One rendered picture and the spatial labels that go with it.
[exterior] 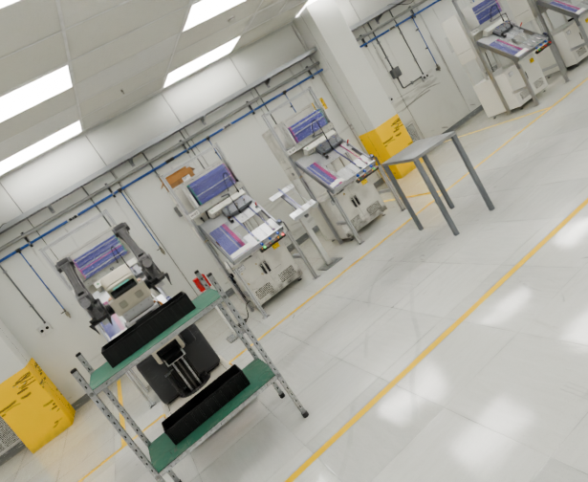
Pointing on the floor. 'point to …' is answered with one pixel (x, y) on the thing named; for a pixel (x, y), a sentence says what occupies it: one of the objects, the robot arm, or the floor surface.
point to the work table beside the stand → (433, 174)
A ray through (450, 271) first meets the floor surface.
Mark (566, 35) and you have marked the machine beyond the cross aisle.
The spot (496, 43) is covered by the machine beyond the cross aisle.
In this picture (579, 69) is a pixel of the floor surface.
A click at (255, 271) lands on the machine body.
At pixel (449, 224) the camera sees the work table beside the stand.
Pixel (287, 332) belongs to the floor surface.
